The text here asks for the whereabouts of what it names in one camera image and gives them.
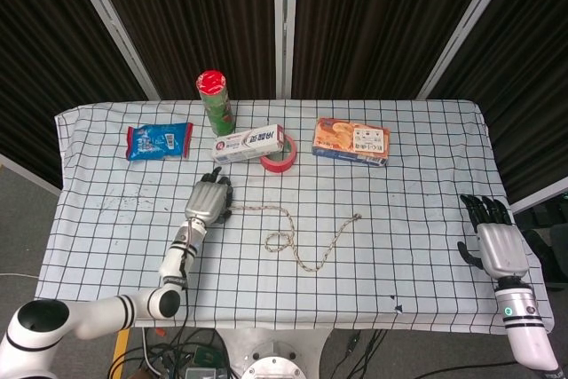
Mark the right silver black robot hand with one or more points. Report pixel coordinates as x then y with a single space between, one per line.
503 248

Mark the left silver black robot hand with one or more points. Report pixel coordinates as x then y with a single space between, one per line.
206 201

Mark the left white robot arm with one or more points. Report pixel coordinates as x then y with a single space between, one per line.
97 314

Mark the dark floor equipment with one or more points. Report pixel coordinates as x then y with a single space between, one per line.
548 255

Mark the white toothpaste box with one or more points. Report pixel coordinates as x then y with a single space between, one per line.
248 144

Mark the blue snack packet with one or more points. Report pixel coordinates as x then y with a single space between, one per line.
155 141

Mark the red tape roll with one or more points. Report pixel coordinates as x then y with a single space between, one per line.
277 163

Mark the green chips can red lid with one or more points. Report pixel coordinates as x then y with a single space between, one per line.
217 108

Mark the white black checkered tablecloth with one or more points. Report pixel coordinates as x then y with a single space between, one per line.
288 299

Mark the orange biscuit box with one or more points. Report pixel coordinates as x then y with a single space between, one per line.
346 139

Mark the green circuit board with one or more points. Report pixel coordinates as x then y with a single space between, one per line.
207 356

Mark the dark ribbed partition panel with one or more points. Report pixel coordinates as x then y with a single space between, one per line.
40 64
195 10
373 19
532 86

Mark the grey round metal flange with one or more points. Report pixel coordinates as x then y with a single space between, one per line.
275 368

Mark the white metal frame bar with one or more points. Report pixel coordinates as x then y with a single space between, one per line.
470 19
111 19
285 19
26 172
539 201

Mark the white robot torso pedestal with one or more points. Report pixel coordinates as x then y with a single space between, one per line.
231 348

